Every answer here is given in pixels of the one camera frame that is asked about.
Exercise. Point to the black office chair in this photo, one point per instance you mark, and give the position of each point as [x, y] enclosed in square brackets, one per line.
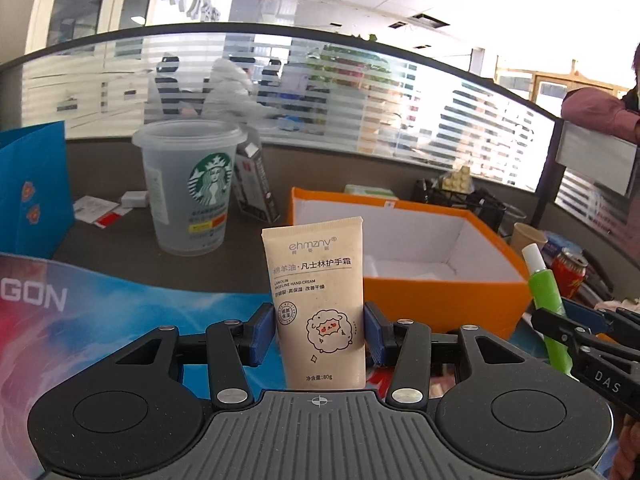
[165, 90]

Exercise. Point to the striped glass desk partition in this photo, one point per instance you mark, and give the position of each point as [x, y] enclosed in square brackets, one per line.
[100, 85]

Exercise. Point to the green tube with white cap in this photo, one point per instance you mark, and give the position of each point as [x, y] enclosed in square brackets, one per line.
[547, 295]

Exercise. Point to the colourful printed desk mat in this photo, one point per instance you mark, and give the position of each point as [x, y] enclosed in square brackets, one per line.
[100, 310]

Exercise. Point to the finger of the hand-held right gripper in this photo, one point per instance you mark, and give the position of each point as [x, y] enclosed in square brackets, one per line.
[557, 324]
[586, 314]

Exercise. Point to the beige toy bricks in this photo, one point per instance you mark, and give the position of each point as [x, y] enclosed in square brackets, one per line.
[456, 180]

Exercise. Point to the red drink can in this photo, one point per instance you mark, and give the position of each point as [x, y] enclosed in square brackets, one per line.
[570, 275]

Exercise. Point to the brown paper cup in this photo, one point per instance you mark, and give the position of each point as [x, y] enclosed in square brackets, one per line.
[527, 240]

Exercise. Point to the blue packet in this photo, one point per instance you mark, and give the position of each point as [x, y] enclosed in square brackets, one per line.
[554, 250]

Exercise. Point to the clear plastic cup green logo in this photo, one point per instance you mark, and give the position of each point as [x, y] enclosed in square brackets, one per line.
[170, 200]

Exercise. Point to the orange cardboard box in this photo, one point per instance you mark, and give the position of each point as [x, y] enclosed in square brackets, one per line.
[450, 305]

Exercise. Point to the beige hand cream tube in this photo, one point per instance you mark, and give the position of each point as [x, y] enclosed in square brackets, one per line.
[315, 285]

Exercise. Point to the green and white flat box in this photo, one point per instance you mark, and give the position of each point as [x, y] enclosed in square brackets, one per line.
[370, 191]

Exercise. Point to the black and white carton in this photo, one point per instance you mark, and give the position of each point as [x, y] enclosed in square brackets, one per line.
[256, 180]

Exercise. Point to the small white box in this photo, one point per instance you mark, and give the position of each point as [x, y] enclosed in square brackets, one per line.
[134, 199]

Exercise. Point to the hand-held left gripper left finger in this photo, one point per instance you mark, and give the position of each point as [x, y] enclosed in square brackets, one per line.
[261, 334]

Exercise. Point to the black mesh desk organizer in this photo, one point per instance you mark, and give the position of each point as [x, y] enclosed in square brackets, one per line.
[475, 207]

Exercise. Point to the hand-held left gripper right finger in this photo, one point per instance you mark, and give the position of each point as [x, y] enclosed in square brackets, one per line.
[375, 334]

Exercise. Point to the white and red leaflet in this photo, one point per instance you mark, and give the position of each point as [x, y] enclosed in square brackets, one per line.
[97, 210]

